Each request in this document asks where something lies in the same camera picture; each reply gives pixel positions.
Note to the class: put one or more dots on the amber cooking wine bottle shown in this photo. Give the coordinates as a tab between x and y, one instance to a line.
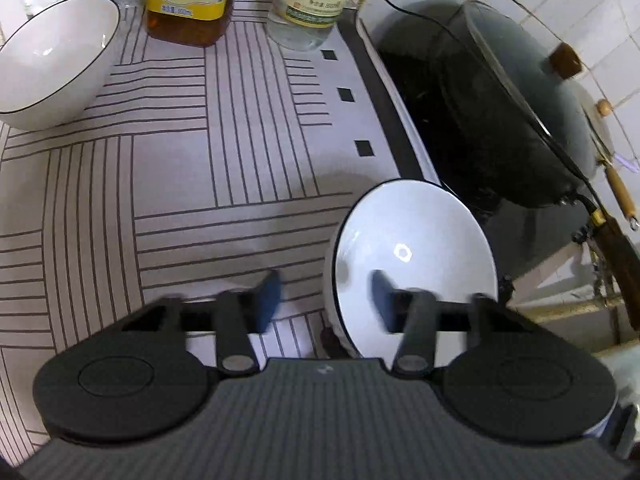
190	10

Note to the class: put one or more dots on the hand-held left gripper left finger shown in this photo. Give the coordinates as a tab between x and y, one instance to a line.
267	300

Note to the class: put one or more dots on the black gas stove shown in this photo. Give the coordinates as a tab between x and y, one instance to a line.
540	250

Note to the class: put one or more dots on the white dark-rimmed bowl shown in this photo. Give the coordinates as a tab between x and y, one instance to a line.
425	230

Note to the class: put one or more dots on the brass gas pipe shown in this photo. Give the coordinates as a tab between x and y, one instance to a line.
565	310

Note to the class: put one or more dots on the striped tablecloth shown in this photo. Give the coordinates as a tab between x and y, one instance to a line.
175	160

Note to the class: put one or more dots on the clear vinegar bottle yellow cap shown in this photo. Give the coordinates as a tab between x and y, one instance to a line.
310	10

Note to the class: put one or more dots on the black wok with glass lid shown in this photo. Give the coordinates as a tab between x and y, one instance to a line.
500	110

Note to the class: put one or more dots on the large white bowl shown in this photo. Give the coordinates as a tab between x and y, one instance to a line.
50	60

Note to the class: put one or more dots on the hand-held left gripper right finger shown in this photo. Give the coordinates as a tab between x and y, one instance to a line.
382	300

